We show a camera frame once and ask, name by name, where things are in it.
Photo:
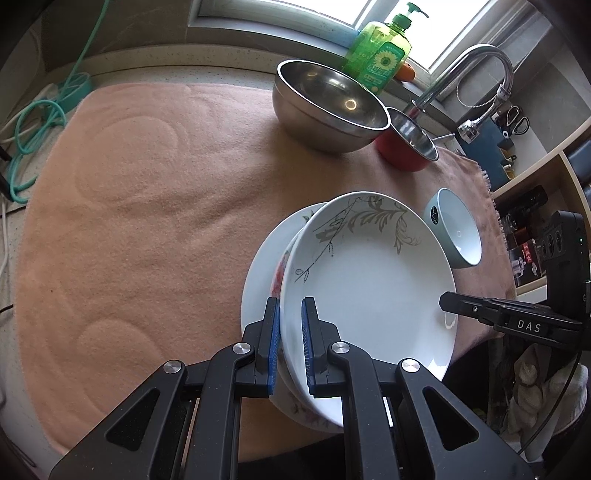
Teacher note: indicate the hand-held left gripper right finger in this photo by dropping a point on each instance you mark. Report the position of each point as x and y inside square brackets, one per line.
[307, 350]

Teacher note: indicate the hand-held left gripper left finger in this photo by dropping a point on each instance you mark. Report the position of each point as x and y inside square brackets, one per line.
[274, 350]

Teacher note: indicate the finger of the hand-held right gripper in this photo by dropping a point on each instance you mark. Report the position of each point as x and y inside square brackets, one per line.
[471, 304]

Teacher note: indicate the white plate with pink blossoms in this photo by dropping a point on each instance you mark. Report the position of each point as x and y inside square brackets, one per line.
[258, 286]

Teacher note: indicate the white plate with large roses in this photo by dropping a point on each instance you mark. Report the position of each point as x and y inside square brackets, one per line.
[279, 277]

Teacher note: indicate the light blue ceramic bowl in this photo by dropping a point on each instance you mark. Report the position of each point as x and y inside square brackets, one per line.
[457, 230]

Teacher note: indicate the white plate with leaf print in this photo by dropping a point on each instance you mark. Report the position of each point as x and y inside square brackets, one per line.
[369, 286]

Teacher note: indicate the small red steel bowl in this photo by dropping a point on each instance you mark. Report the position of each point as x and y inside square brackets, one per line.
[397, 152]

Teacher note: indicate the large stainless steel bowl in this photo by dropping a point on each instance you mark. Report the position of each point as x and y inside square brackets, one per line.
[323, 106]

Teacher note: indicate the person's right hand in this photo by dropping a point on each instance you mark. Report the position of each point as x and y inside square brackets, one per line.
[531, 383]

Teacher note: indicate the wooden shelf unit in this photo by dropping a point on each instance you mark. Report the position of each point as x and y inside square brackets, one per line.
[554, 170]

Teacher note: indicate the blue utensil holder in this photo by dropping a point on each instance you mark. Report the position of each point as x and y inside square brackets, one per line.
[489, 157]

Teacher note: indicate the black scissors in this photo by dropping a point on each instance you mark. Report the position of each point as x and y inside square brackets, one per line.
[517, 122]

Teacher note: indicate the pink towel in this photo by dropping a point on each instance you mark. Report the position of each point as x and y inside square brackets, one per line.
[138, 230]

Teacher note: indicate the chrome kitchen faucet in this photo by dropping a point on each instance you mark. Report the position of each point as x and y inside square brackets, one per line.
[461, 57]

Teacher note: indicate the orange fruit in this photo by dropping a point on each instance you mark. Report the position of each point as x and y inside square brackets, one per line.
[407, 73]

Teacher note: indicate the green dish soap bottle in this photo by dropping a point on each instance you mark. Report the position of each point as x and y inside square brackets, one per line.
[378, 50]

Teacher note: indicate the window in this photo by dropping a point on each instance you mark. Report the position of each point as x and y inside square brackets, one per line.
[277, 18]

